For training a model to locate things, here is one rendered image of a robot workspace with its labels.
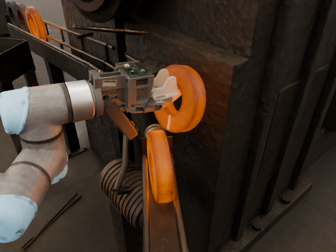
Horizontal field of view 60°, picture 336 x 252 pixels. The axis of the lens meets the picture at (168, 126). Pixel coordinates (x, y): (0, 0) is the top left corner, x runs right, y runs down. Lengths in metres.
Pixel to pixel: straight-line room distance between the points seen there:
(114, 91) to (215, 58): 0.26
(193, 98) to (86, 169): 1.16
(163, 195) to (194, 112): 0.18
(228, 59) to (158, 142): 0.26
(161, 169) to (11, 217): 0.26
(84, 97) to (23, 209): 0.21
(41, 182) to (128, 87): 0.22
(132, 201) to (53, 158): 0.31
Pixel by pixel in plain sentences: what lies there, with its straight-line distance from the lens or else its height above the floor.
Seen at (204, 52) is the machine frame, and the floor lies 0.87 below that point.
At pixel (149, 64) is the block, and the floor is 0.80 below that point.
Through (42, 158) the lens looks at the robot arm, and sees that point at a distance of 0.55.
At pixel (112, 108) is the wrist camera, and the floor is 0.83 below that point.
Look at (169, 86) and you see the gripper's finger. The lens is 0.62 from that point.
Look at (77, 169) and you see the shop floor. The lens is 1.71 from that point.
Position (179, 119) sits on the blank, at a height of 0.77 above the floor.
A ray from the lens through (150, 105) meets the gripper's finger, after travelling 0.59.
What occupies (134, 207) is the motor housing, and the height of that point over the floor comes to 0.52.
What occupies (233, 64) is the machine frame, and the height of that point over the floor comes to 0.87.
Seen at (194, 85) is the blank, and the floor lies 0.85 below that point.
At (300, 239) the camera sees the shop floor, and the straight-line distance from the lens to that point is 1.48.
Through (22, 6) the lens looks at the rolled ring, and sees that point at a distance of 1.81.
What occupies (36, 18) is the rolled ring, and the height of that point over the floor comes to 0.75.
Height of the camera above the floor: 1.14
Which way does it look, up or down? 36 degrees down
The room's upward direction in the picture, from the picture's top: straight up
